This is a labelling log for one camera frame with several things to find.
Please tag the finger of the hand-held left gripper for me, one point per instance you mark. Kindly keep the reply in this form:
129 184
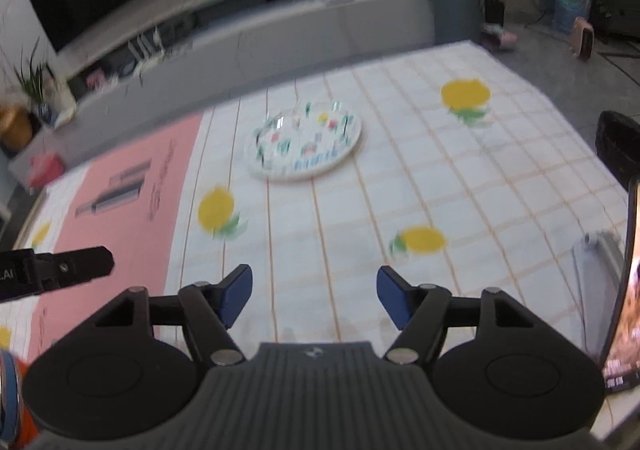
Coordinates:
75 265

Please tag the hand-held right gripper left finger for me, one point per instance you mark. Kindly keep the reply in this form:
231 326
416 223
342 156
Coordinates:
235 297

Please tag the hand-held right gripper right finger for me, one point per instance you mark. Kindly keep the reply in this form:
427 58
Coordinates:
392 297

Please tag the white fruit pattern plate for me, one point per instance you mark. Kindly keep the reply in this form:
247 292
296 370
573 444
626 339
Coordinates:
300 165

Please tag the pink box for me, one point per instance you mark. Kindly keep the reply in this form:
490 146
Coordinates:
46 170

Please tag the checked lemon print tablecloth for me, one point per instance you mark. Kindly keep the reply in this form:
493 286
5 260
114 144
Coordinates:
400 180

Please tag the orange bowl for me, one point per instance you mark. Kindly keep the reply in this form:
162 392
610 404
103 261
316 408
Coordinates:
27 405

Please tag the gold round vase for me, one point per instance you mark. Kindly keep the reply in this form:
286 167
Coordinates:
14 128

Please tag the green plant in patterned pot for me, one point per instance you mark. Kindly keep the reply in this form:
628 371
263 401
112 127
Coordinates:
37 90

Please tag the grey tablet stand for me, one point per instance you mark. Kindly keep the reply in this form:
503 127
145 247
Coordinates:
605 250

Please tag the white router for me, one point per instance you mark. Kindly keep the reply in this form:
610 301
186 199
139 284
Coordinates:
147 45

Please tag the white television cabinet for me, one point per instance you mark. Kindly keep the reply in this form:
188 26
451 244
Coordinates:
310 35

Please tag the black object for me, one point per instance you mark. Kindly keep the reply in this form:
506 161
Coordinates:
620 145

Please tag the pink slippers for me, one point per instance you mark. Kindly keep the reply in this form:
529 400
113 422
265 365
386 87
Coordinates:
500 38

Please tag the grey trash bin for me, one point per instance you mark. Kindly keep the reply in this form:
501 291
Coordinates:
456 10

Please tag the pink space heater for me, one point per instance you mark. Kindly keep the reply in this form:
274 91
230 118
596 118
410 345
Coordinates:
582 38

